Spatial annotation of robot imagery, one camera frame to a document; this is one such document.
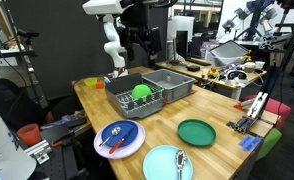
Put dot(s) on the white cup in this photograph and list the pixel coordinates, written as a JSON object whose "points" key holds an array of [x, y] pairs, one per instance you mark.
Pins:
{"points": [[259, 65]]}

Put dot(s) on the black optical breadboard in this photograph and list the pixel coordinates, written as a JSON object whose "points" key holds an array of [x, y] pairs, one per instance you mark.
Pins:
{"points": [[63, 160]]}

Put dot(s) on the light blue plate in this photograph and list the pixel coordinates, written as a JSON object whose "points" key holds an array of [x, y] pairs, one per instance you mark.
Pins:
{"points": [[160, 163]]}

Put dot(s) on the dark green plate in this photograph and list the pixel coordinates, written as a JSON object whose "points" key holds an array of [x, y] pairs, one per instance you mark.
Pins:
{"points": [[197, 133]]}

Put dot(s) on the orange cube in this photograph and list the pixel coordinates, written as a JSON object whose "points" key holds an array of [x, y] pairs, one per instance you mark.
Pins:
{"points": [[100, 85]]}

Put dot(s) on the white VR headset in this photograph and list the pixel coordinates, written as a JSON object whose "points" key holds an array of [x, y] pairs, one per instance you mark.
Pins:
{"points": [[237, 75]]}

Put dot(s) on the blue and silver machine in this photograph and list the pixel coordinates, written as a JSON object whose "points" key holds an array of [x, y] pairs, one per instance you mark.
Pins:
{"points": [[253, 13]]}

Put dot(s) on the grey plastic bin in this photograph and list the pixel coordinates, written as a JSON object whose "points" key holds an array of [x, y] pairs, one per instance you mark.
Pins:
{"points": [[182, 90]]}

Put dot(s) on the metal spoon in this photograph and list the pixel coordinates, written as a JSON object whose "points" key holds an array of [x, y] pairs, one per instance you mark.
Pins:
{"points": [[180, 158]]}

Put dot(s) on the black tripod with camera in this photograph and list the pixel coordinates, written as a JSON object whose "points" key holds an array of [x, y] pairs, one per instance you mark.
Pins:
{"points": [[28, 33]]}

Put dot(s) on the orange cup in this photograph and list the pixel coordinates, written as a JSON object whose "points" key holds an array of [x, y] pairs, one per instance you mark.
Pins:
{"points": [[28, 135]]}

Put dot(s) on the grey tilted storage bin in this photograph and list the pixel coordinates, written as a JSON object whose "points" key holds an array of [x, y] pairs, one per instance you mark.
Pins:
{"points": [[228, 50]]}

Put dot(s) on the dark blue plate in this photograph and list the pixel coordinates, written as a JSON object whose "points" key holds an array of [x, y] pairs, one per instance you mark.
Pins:
{"points": [[127, 128]]}

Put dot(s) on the aluminium bracket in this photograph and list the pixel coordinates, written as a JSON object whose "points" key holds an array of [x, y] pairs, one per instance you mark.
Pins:
{"points": [[38, 151]]}

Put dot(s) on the silver spoon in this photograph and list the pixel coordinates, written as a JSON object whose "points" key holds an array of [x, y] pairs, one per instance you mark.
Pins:
{"points": [[116, 130]]}

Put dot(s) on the green chair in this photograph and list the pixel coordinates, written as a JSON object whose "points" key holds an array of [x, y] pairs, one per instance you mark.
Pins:
{"points": [[270, 140]]}

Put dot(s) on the black power adapter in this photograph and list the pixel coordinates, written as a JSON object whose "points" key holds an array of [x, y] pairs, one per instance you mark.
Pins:
{"points": [[193, 68]]}

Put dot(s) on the black camera stand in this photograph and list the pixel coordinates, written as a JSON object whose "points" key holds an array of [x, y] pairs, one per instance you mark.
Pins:
{"points": [[265, 86]]}

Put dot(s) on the light green bowl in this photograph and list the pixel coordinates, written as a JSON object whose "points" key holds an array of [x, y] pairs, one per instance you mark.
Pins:
{"points": [[141, 90]]}

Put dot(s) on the black keyboard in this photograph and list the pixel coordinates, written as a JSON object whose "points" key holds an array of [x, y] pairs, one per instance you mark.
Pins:
{"points": [[198, 61]]}

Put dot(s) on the wooden side desk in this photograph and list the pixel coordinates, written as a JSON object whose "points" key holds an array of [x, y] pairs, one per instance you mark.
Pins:
{"points": [[168, 65]]}

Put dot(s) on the yellow green bowl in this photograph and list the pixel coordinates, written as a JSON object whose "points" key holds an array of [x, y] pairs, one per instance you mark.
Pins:
{"points": [[90, 82]]}

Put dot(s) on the red chair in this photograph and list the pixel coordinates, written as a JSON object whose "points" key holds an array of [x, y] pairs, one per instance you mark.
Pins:
{"points": [[277, 108]]}

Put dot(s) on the grey dish rack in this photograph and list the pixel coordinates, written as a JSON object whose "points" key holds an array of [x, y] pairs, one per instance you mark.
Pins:
{"points": [[143, 110]]}

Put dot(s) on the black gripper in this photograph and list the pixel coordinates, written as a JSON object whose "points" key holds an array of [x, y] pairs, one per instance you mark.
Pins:
{"points": [[155, 40]]}

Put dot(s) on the yellow duck toy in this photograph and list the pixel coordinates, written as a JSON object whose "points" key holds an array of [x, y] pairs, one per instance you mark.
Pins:
{"points": [[213, 73]]}

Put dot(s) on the lavender plate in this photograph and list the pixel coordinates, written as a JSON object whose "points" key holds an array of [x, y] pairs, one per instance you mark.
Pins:
{"points": [[133, 148]]}

